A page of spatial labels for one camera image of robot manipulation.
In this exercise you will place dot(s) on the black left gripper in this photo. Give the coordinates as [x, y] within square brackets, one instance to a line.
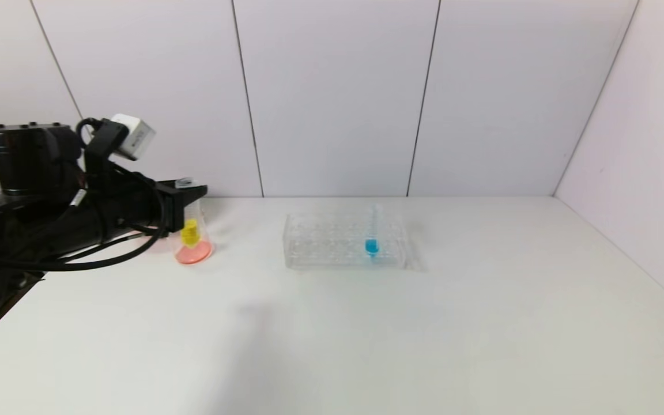
[124, 204]

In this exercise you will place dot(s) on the yellow pigment test tube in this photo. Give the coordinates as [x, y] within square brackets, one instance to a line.
[191, 233]

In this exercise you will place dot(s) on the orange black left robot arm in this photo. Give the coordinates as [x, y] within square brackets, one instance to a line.
[26, 167]

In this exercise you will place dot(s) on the clear glass beaker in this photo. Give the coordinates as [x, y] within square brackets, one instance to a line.
[196, 253]

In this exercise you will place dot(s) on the clear acrylic test tube rack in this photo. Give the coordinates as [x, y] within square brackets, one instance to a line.
[320, 242]

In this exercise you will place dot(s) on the blue pigment test tube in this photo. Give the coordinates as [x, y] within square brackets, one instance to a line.
[372, 247]

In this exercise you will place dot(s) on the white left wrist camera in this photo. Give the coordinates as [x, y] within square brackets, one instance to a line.
[135, 135]

